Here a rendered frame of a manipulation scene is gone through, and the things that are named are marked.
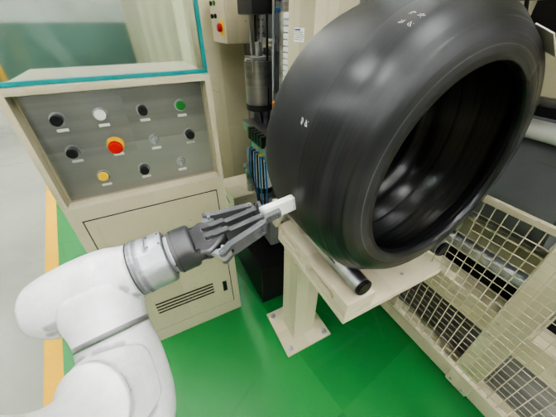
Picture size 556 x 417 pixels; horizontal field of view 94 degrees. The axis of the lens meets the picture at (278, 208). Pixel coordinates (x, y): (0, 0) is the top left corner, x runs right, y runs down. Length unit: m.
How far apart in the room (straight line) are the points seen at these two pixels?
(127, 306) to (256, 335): 1.20
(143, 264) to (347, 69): 0.42
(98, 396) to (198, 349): 1.22
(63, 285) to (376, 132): 0.48
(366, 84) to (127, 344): 0.48
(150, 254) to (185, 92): 0.68
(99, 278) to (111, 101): 0.67
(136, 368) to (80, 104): 0.78
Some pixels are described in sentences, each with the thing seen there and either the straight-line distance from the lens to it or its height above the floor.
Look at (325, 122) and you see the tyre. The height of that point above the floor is 1.29.
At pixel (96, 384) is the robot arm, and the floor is 1.06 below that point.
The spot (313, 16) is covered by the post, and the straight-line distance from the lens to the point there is 0.75.
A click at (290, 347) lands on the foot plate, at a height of 0.02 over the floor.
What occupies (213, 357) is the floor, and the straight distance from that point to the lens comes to 1.58.
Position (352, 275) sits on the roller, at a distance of 0.66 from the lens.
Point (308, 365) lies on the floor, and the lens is 1.54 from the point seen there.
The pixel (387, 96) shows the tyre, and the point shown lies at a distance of 0.41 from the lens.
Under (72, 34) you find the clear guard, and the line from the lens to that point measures 0.97.
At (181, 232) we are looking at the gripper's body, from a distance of 0.45.
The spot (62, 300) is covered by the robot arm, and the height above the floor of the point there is 1.10.
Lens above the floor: 1.41
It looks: 36 degrees down
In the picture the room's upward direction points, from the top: straight up
